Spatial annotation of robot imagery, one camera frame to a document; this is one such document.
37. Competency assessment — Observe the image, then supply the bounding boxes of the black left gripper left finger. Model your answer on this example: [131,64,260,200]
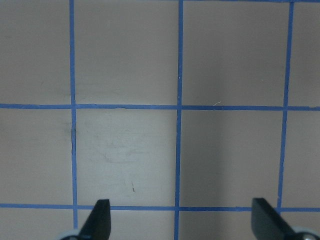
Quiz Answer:
[79,199,111,240]

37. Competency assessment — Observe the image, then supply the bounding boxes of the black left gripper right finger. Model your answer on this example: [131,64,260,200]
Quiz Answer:
[251,198,296,240]

